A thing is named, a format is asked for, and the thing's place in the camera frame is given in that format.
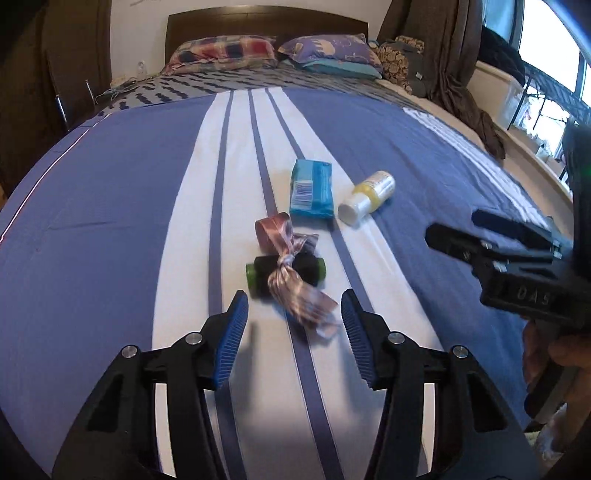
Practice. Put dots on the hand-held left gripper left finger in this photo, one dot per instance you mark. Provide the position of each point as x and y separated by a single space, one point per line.
231 337

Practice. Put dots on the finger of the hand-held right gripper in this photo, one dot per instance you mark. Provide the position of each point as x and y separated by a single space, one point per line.
457 244
512 228

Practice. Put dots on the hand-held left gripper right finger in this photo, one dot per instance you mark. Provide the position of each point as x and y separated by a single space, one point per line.
358 337

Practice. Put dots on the black roll with pink ribbon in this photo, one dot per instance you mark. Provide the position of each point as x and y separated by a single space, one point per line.
295 272

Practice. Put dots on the person's right hand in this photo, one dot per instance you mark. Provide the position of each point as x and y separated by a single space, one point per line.
538 355

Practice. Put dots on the yellow white bottle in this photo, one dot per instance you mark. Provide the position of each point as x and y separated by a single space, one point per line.
367 198

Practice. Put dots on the white storage box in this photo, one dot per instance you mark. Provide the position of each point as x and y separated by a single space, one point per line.
501 97

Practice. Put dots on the blue tissue packet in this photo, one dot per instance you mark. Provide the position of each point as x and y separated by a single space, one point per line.
311 189

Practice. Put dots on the blue white striped blanket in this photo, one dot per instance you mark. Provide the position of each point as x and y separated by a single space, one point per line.
115 230

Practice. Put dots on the brown curtain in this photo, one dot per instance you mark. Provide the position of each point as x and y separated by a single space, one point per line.
457 69

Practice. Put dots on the grey green bag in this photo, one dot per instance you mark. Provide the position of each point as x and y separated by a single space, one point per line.
419 74

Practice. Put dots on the black jacket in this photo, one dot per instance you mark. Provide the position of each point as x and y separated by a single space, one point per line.
501 50

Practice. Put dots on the brown patterned cushion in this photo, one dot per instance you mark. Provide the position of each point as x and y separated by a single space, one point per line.
395 62

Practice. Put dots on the teal pillow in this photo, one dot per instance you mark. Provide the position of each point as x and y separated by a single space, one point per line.
341 70

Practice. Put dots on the purple printed pillow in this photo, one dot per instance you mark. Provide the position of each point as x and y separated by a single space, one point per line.
330 48

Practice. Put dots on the grey zigzag patterned sheet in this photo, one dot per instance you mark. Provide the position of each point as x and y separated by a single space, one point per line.
231 85

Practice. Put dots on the wooden chair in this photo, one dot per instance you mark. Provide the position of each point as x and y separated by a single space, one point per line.
69 106

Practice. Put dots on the red blue plaid pillow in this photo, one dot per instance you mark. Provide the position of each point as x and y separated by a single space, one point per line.
221 53

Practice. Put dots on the dark wooden headboard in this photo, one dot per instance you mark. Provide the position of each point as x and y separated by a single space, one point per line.
258 23

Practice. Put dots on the dark wooden wardrobe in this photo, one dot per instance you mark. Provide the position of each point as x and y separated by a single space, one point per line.
46 92

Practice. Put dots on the white wall socket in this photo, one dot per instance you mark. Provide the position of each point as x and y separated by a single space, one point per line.
141 68

